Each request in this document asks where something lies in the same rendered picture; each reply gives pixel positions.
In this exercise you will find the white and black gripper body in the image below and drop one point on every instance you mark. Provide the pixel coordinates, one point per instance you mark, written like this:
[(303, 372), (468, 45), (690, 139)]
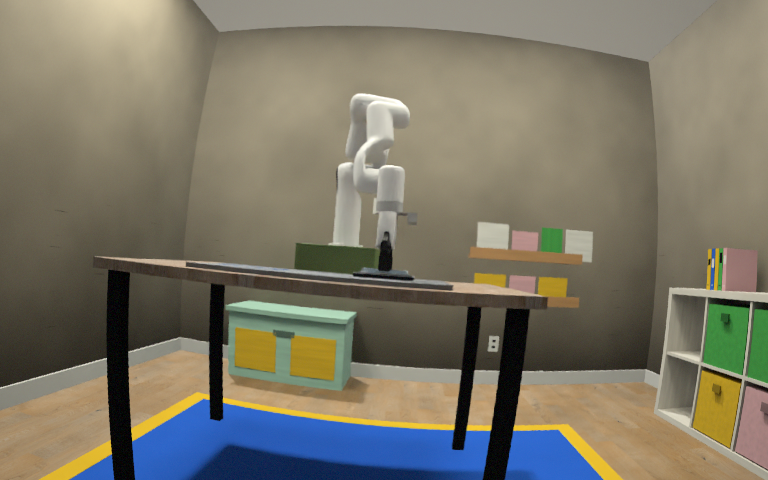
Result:
[(387, 221)]

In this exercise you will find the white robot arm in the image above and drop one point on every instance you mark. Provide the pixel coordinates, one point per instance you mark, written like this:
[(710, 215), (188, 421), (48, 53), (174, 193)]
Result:
[(371, 131)]

